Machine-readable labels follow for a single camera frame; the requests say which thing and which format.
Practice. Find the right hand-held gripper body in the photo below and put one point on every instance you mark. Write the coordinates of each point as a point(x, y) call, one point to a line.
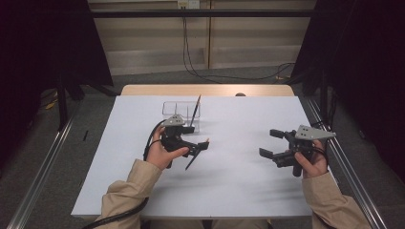
point(310, 133)

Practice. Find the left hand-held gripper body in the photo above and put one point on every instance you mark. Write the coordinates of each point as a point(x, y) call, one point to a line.
point(173, 140)

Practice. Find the dark pencil with orange end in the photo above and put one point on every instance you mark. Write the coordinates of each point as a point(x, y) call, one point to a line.
point(196, 111)
point(194, 158)

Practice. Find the clear plastic organizer box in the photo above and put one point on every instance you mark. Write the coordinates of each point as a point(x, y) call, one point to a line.
point(170, 108)

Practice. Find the person's left hand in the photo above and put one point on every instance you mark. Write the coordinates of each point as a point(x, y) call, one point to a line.
point(160, 157)

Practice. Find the person's right hand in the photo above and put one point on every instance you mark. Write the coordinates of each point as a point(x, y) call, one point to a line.
point(313, 167)

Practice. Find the black metal stand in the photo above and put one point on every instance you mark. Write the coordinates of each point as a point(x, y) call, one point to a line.
point(324, 95)
point(62, 105)

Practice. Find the white table sheet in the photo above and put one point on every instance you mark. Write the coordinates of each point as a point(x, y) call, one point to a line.
point(229, 191)

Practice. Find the small dark round object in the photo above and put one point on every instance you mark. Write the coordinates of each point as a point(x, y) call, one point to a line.
point(240, 94)

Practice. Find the small black floor marker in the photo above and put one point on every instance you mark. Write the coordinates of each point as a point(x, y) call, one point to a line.
point(85, 135)

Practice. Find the black curtain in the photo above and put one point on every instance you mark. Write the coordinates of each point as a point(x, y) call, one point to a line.
point(366, 63)
point(38, 47)

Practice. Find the black horizontal bar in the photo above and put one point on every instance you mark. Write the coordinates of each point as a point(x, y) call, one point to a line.
point(203, 13)

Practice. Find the yellow floor tape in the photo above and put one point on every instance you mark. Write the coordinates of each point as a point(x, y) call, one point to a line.
point(51, 105)

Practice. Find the aluminium floor rail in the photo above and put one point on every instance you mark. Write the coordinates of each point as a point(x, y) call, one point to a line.
point(356, 191)
point(40, 178)

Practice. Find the wall socket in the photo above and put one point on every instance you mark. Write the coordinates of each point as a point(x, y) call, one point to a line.
point(188, 4)

